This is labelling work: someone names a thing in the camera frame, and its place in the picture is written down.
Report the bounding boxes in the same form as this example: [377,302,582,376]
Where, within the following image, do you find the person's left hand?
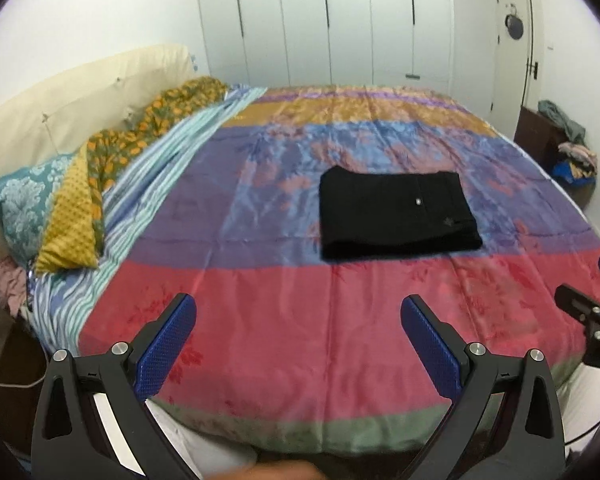
[215,461,331,480]

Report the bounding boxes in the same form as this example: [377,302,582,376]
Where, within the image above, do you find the round grey door ornament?
[504,4,526,41]

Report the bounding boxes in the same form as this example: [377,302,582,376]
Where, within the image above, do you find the pile of pink clothes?
[557,141,598,176]

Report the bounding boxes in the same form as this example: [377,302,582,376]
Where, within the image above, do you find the person's left leg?
[145,400,258,480]

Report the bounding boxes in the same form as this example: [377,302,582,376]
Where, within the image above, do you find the white wardrobe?
[195,0,453,88]

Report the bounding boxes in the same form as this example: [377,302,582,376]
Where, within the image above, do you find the person's leg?
[145,400,258,480]
[555,360,600,441]

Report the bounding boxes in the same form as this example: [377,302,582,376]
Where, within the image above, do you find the dark wooden cabinet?
[514,105,597,206]

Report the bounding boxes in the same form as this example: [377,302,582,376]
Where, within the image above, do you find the white door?
[490,0,541,121]

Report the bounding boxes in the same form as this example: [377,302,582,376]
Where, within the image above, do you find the pink crumpled cloth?
[0,260,33,316]

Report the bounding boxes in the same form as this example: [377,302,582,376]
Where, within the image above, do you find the wooden nightstand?
[0,280,51,461]

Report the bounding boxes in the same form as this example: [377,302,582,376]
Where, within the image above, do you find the grey-green cloth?
[537,100,587,143]

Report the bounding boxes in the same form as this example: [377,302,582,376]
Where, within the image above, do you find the white cable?
[0,360,48,390]

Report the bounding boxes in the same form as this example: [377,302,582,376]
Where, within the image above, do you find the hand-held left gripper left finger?
[30,292,216,480]

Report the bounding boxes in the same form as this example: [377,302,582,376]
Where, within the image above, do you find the teal floral pillow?
[0,155,76,266]

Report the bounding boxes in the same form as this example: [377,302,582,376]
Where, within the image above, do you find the person's right leg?
[555,360,600,441]

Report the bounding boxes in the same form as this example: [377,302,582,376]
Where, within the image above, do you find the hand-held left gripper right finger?
[390,296,568,480]

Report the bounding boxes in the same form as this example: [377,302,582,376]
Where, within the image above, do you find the blue striped bed sheet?
[27,84,268,356]

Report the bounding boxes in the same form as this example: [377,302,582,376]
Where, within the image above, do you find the orange floral pillow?
[85,127,153,201]
[130,76,231,133]

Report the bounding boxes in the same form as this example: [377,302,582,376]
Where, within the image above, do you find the black pants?
[318,166,483,262]

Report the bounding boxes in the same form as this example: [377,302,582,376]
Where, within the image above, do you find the mustard dotted pillow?
[35,147,106,276]

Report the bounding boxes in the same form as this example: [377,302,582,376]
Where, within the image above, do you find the blue bag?
[552,160,596,186]

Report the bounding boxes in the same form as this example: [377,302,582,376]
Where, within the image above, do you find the colourful patchwork quilt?
[77,85,600,456]

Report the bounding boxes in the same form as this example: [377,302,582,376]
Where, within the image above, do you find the cream padded headboard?
[0,44,196,241]

